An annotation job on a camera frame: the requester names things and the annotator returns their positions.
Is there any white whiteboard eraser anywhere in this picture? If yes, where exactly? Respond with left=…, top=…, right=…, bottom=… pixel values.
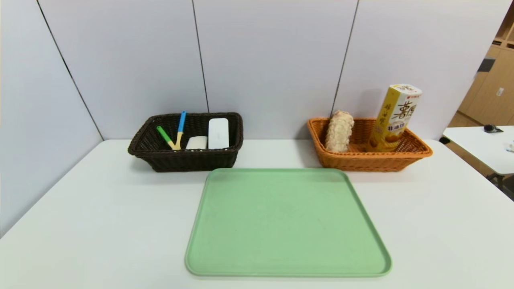
left=208, top=118, right=230, bottom=150

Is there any small white rectangular block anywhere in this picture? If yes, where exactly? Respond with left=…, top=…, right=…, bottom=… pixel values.
left=185, top=135, right=208, bottom=150

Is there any blue-handled yellow spoon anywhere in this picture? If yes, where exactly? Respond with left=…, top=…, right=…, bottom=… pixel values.
left=175, top=111, right=188, bottom=151

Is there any striped brown bread loaf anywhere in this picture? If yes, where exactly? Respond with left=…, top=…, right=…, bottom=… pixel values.
left=324, top=110, right=355, bottom=153

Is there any green-handled yellow slotted spoon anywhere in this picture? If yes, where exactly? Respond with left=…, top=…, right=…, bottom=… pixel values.
left=156, top=125, right=177, bottom=150

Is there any yellow hexagonal snack box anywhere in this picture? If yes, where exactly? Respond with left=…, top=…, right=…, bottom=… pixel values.
left=366, top=83, right=423, bottom=153

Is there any dark brown wicker basket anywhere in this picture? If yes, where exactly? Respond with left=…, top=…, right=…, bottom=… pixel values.
left=128, top=112, right=244, bottom=173

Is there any orange wicker basket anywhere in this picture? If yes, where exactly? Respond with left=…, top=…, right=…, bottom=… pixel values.
left=307, top=117, right=434, bottom=172

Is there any light green plastic tray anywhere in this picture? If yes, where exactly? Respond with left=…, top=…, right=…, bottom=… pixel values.
left=185, top=168, right=393, bottom=278

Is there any white side table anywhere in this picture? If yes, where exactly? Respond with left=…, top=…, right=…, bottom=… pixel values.
left=443, top=125, right=514, bottom=200

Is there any light wooden cabinet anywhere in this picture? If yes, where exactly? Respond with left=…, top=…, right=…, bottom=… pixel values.
left=449, top=4, right=514, bottom=126

